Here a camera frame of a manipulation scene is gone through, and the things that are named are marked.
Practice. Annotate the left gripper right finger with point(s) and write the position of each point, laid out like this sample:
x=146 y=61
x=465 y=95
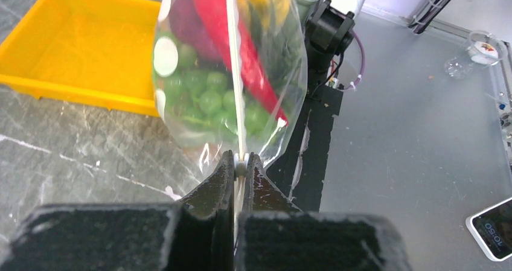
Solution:
x=274 y=234

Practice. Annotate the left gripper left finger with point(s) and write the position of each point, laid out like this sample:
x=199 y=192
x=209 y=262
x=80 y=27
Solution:
x=192 y=233

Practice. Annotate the green toy grapes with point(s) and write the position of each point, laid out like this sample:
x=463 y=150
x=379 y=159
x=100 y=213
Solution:
x=193 y=97

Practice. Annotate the clear dotted zip top bag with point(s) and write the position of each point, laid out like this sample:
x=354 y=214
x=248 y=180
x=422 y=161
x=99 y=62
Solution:
x=266 y=116

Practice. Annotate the purple toy eggplant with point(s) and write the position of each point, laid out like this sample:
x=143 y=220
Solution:
x=186 y=25

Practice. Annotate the yellow toy pear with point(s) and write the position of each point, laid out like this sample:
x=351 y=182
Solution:
x=270 y=12

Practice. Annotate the orange toy pineapple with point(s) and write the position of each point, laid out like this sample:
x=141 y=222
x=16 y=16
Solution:
x=278 y=49

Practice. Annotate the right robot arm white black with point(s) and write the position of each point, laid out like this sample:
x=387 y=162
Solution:
x=328 y=32

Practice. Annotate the white smartphone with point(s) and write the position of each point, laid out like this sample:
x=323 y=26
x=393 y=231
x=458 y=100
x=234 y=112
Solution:
x=491 y=229

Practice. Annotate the yellow plastic tray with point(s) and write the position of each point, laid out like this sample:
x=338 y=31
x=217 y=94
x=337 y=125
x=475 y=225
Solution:
x=93 y=52

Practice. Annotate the clear plastic cup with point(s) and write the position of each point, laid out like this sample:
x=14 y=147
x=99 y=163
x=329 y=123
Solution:
x=479 y=51

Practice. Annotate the black base frame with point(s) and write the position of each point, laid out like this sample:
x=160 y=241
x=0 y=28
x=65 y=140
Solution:
x=299 y=173

